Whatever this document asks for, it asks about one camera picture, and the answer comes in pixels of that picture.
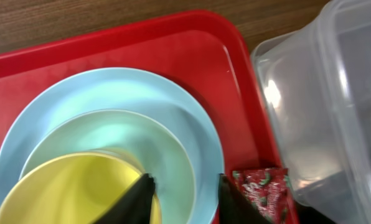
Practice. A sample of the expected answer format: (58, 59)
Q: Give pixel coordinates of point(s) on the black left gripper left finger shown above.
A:
(134, 207)

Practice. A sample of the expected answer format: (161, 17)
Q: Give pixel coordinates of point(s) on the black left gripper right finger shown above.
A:
(233, 207)

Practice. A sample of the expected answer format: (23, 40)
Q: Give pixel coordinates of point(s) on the yellow plastic cup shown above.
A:
(75, 188)

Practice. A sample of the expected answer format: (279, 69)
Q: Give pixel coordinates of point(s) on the pale blue bowl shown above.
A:
(150, 146)

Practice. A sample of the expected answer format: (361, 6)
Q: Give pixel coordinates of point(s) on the light blue plate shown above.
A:
(127, 89)

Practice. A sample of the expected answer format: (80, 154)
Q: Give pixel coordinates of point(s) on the red snack wrapper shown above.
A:
(266, 190)

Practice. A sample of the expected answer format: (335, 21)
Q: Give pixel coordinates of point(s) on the clear plastic bin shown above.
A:
(316, 83)

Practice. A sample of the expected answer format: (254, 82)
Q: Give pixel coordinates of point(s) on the red plastic tray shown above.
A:
(200, 50)

